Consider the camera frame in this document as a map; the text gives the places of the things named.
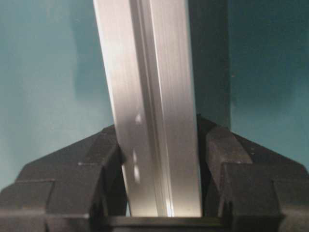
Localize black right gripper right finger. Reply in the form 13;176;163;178
197;116;309;232

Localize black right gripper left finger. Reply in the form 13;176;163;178
0;126;127;232

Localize silver aluminium extrusion rail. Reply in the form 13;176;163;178
94;0;203;217

